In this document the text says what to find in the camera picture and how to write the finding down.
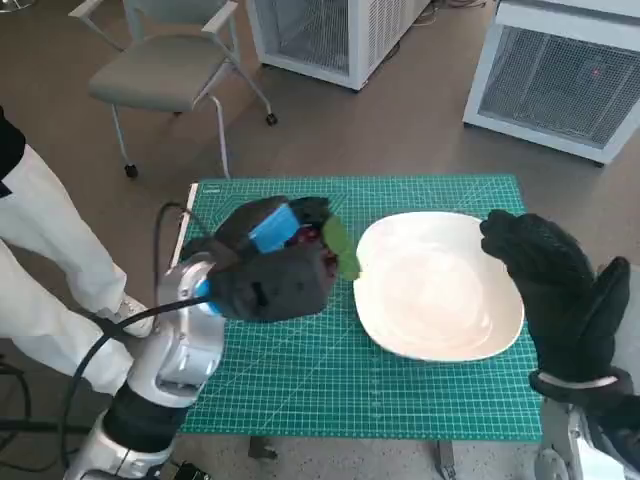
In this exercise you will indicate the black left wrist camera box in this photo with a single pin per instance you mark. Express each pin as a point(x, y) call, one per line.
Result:
point(280, 285)

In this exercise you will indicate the black knitted gloved right hand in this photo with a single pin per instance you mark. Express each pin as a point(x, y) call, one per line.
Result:
point(555, 280)

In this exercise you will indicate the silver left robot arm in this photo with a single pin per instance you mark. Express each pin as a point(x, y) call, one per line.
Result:
point(185, 345)

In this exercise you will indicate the white cabinet with mesh door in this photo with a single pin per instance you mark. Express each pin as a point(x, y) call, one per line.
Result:
point(550, 85)
point(325, 35)

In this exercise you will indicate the black left hand blue tape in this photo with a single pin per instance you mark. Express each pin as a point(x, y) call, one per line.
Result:
point(272, 227)

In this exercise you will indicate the green cutting mat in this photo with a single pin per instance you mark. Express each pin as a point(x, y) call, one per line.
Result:
point(300, 375)

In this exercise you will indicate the metal table bracket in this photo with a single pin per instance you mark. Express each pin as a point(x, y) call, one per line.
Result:
point(445, 460)
point(262, 450)

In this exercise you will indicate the white plate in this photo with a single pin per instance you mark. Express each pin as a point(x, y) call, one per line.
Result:
point(440, 285)

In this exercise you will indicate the purple toy grape bunch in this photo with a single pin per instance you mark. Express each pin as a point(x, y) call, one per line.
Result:
point(342, 250)

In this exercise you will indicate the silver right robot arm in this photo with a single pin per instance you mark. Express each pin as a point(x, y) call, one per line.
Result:
point(600, 430)

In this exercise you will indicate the grey chair white frame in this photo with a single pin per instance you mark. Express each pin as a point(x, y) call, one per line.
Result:
point(155, 70)

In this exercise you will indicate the person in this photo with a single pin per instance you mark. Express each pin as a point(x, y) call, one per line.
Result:
point(45, 240)

